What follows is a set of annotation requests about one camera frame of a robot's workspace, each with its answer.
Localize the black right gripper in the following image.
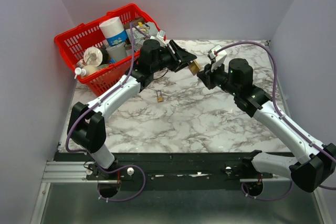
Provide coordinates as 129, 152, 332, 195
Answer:
196, 59, 239, 96

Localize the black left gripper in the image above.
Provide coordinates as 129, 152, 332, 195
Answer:
151, 40, 197, 73

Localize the brass padlock long shackle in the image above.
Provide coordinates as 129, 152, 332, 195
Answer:
188, 60, 201, 76

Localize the small brass padlock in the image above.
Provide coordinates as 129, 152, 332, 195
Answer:
156, 90, 164, 103

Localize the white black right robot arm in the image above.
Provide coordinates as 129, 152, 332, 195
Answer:
197, 58, 335, 193

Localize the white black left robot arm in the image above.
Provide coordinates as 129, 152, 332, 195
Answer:
67, 39, 197, 179

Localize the grey cartoon snack bag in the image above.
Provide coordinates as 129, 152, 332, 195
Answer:
132, 22, 159, 45

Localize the brown chocolate package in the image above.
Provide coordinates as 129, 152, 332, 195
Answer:
123, 17, 145, 29

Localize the grey paper cup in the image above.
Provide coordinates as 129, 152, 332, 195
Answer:
106, 42, 128, 63

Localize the white paper towel roll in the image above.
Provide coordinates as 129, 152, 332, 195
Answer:
99, 17, 128, 46

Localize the white pump lotion bottle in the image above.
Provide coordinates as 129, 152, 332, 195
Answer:
74, 65, 99, 79

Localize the red plastic shopping basket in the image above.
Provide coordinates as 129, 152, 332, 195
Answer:
54, 3, 155, 96

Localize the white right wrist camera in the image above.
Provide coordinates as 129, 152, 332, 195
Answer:
208, 45, 227, 72

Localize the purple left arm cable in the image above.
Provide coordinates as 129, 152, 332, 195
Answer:
65, 22, 152, 153

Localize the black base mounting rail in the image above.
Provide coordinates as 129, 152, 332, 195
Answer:
54, 153, 288, 195

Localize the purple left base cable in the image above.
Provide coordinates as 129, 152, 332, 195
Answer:
98, 165, 147, 204

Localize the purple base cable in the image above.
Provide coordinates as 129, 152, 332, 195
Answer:
240, 180, 294, 201
98, 165, 147, 204

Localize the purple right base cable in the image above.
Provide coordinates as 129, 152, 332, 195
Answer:
240, 180, 294, 201

